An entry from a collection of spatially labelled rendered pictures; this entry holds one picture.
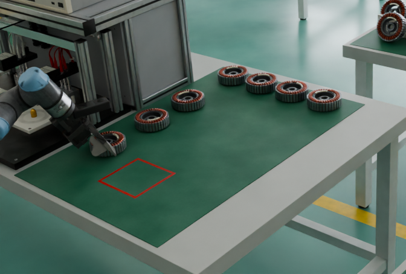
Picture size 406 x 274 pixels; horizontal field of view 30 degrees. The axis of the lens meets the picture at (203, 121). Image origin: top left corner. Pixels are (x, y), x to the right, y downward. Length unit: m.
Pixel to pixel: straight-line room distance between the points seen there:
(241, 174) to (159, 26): 0.68
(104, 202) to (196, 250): 0.35
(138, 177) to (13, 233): 1.35
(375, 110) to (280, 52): 2.53
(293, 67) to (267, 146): 2.46
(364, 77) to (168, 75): 0.81
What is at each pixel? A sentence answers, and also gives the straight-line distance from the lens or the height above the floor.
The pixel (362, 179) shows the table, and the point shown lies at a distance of 3.24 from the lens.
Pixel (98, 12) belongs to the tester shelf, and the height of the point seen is 1.11.
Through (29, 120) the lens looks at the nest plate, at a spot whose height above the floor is 0.78.
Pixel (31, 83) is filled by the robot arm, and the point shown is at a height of 1.04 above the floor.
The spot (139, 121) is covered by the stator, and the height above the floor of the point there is 0.79.
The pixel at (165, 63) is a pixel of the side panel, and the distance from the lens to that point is 2.62.
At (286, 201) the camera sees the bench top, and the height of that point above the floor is 0.75.
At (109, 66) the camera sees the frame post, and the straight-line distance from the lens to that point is 2.46.
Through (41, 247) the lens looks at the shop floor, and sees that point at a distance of 3.31.
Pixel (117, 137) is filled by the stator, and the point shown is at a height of 0.79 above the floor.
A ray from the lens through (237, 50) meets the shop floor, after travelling 5.02.
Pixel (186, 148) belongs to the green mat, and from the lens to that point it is 2.29.
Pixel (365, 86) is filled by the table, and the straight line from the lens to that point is 3.03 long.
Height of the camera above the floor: 1.84
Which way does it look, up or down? 27 degrees down
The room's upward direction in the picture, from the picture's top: 6 degrees counter-clockwise
